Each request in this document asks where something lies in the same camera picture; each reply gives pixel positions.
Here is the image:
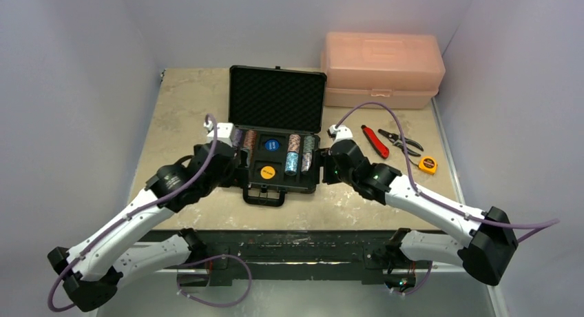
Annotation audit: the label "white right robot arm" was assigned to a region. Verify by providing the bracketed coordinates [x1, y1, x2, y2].
[323, 139, 519, 286]

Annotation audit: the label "red handled cutter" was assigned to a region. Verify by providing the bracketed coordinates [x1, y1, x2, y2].
[361, 125, 390, 159]

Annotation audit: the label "yellow tape measure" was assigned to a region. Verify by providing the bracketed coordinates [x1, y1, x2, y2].
[418, 156, 437, 175]

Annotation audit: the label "yellow big blind button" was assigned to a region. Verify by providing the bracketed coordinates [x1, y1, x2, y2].
[260, 165, 277, 180]

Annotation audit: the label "grey green chip stack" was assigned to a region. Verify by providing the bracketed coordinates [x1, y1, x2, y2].
[302, 135, 315, 154]

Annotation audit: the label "pink blue chip stack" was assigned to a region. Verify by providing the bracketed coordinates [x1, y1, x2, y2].
[301, 152, 313, 174]

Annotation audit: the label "black poker set case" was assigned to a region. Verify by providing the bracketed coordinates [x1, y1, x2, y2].
[228, 65, 327, 207]

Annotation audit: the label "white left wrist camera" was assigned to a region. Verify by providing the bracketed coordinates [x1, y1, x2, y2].
[204, 122, 236, 147]

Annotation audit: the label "translucent pink storage box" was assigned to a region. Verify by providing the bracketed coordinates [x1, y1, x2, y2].
[320, 32, 446, 110]

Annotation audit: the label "black handled pliers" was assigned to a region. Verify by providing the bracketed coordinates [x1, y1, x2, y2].
[377, 129, 424, 157]

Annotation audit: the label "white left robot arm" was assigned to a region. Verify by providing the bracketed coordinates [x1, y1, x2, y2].
[48, 141, 253, 312]

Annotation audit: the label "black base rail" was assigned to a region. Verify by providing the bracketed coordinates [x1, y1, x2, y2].
[186, 229, 429, 287]

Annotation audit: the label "pink poker chip stack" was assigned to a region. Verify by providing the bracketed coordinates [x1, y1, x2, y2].
[287, 134, 302, 154]

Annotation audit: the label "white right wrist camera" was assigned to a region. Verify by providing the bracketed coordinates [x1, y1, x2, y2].
[327, 125, 353, 145]

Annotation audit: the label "purple chip stack upper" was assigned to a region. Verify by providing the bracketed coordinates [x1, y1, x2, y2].
[232, 129, 243, 148]

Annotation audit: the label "brown chip stack upright-facing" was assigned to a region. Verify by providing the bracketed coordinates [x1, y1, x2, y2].
[242, 130, 258, 152]

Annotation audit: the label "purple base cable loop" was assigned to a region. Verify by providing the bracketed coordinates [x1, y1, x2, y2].
[176, 254, 253, 308]

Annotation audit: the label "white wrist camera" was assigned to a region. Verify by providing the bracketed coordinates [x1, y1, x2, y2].
[327, 125, 353, 145]
[204, 122, 236, 147]

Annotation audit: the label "light blue chip stack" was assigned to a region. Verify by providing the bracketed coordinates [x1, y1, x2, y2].
[284, 152, 299, 176]

